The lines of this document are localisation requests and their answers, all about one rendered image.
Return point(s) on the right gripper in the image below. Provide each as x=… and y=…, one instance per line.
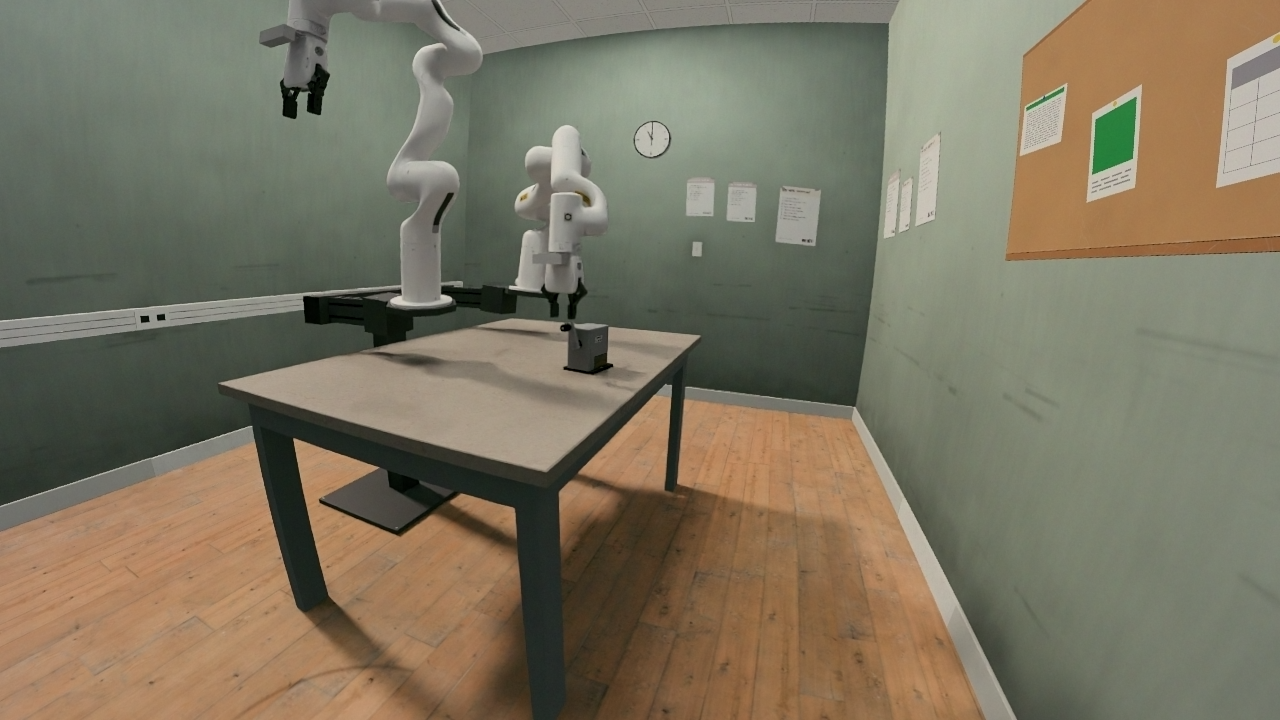
x=306, y=67

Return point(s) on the grey pencil sharpener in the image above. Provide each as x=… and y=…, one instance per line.
x=589, y=343

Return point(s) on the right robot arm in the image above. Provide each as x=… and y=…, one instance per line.
x=435, y=184

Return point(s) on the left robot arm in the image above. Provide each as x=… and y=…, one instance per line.
x=566, y=220

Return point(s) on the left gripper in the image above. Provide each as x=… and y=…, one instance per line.
x=559, y=279

